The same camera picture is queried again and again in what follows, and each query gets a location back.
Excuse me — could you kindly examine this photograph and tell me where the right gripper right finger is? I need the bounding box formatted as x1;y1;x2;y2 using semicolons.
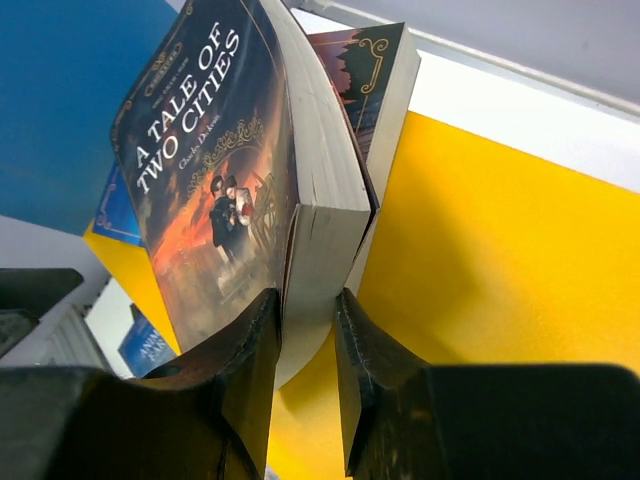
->
334;290;639;479

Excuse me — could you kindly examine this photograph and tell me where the A Tale of Two Cities book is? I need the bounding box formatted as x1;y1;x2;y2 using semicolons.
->
111;1;378;386

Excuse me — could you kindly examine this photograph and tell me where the blue and yellow wooden bookshelf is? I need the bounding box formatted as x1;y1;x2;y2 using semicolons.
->
0;0;640;480

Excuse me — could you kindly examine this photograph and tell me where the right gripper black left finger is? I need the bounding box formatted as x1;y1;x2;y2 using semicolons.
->
1;289;280;479

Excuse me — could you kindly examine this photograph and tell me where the Animal Farm book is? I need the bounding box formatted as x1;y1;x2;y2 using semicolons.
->
118;312;176;378

